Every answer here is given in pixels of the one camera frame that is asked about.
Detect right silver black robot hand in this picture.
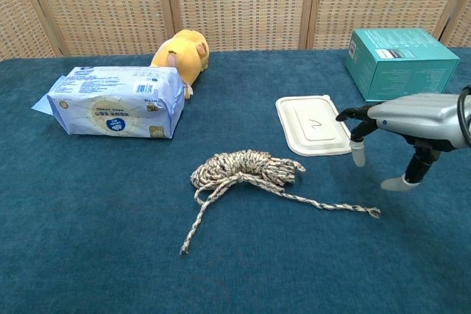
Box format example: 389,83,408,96
335,88,471,192

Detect beige twisted rope bundle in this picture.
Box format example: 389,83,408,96
179,149,381,255

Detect teal cardboard box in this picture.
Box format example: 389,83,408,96
344,27,461,103

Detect white lidded food container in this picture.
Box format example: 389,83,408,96
275,94,353,157

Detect woven wooden folding screen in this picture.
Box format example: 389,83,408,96
0,0,471,61

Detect yellow plush chick toy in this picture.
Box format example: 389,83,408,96
149,29,210,100

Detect light blue wet wipes pack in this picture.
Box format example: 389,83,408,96
31,65,186,140

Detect dark blue table cloth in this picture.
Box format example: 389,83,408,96
0,48,471,314

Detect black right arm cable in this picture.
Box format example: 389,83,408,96
456,85,471,148

